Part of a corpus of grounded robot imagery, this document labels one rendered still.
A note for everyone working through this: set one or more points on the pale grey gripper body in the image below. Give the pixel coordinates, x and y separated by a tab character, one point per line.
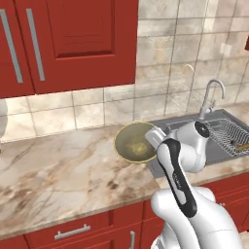
155	137

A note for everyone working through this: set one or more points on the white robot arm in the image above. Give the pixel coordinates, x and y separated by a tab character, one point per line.
207	223

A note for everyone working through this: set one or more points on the pale yellow garlic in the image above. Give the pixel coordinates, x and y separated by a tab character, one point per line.
138	148

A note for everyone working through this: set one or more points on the olive bowl with yellow rim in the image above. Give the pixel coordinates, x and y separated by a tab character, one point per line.
127	142

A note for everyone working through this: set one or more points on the grey steel sink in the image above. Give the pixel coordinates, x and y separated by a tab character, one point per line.
223	155

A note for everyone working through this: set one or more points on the red cupboard front under sink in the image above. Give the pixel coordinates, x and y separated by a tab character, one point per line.
233	197

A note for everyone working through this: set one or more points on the silver curved tap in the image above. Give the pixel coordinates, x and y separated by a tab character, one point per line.
205	103

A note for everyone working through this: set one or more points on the small red drawer front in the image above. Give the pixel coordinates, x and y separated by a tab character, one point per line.
128	214

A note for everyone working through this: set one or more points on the brown item in rack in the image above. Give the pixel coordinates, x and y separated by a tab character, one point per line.
242	147

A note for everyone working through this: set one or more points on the red lower cupboard door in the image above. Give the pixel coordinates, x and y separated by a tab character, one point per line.
142	238

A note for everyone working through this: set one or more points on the wide red upper cupboard door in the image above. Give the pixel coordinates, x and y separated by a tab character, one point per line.
84	42

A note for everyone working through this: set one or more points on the wide red drawer front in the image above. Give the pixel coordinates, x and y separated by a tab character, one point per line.
68	228

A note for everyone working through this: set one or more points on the white rounded appliance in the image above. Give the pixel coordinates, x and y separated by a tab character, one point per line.
2	124

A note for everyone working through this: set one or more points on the narrow red upper cupboard door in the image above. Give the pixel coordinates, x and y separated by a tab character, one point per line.
6	48

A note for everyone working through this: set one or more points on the red wall cupboard corner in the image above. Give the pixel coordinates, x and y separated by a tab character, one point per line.
247	44

